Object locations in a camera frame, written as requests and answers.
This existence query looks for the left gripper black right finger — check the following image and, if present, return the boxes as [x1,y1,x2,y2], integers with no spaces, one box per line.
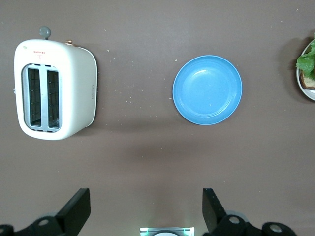
[199,188,300,236]

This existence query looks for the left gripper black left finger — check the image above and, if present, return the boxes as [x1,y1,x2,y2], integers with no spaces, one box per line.
[14,188,91,236]

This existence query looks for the green lettuce leaf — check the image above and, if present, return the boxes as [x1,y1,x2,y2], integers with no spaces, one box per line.
[295,31,315,81]

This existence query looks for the blue round plate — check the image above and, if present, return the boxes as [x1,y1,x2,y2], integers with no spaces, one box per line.
[172,55,243,126]

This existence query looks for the beige round plate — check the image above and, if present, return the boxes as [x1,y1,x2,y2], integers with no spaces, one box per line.
[296,40,315,102]

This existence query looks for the white two-slot toaster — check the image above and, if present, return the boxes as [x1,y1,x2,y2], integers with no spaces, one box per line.
[12,26,98,141]

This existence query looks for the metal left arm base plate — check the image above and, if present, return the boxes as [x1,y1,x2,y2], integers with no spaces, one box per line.
[139,227,195,236]

